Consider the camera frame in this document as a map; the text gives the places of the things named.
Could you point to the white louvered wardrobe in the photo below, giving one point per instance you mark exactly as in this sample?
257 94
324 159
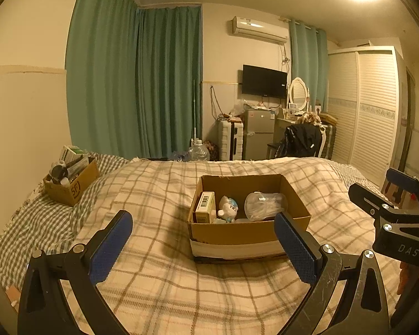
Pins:
366 111

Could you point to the white mop pole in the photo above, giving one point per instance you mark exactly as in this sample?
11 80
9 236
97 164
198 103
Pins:
194 111

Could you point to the large cardboard box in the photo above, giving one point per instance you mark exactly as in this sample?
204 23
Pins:
244 232

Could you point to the black jacket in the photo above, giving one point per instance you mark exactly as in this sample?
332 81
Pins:
298 139

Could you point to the white suitcase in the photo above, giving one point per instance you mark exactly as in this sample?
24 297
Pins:
230 139

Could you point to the large clear water bottle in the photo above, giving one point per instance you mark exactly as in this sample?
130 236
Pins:
199 151

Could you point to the black wall television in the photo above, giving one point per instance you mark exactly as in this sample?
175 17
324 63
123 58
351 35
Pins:
264 81

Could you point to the white toy figure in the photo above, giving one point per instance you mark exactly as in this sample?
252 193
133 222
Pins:
228 209

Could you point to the blond furry item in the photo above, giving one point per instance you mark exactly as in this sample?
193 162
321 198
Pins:
310 118

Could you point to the beige plaid blanket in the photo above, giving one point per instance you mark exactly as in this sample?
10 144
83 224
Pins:
181 279

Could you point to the white air conditioner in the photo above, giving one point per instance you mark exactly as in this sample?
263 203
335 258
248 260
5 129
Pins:
260 29

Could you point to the person's right hand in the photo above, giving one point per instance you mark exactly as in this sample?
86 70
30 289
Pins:
406 275

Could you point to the green and white carton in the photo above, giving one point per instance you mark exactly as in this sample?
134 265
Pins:
73 153

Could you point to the small cardboard box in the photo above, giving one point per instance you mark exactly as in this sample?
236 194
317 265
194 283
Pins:
71 185

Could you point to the clear plastic jar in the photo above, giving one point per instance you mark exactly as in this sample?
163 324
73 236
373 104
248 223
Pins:
265 205

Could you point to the small yellowish paper box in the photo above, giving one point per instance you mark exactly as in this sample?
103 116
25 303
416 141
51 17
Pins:
205 206

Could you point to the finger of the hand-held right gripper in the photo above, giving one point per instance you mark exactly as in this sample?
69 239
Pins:
403 178
366 200

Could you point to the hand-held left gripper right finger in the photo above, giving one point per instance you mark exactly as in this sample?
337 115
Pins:
295 247

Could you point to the patterned dark bag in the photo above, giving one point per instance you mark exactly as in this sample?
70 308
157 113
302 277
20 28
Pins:
212 150

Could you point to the green checked bed sheet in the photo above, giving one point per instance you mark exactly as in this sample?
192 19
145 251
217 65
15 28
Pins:
42 226

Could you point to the oval white vanity mirror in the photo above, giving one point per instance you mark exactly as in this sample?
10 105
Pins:
298 92

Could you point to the light green curtain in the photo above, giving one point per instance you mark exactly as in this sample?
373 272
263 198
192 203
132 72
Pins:
307 56

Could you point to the silver small fridge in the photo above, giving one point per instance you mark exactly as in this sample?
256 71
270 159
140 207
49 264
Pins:
259 132

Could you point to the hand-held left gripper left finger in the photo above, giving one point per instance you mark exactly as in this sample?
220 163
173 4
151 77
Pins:
110 247

